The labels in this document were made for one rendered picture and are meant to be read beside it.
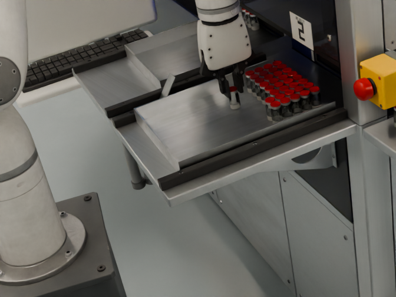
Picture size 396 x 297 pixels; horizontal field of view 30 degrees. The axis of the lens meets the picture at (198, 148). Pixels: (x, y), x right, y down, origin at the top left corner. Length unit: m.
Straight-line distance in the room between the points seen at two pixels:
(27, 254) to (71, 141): 2.18
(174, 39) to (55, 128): 1.73
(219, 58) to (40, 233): 0.51
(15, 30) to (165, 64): 0.76
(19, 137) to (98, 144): 2.17
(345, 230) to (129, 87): 0.60
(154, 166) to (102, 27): 0.89
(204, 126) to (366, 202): 0.37
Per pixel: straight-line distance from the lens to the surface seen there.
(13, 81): 1.10
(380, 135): 1.43
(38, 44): 2.23
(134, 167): 2.60
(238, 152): 1.39
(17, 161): 1.20
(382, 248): 1.67
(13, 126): 1.21
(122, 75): 1.83
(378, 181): 1.55
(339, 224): 1.73
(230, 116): 1.55
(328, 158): 1.60
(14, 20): 1.13
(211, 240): 2.64
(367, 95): 1.33
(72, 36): 2.24
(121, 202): 2.93
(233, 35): 1.49
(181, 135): 1.51
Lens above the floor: 1.65
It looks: 32 degrees down
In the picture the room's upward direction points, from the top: 12 degrees counter-clockwise
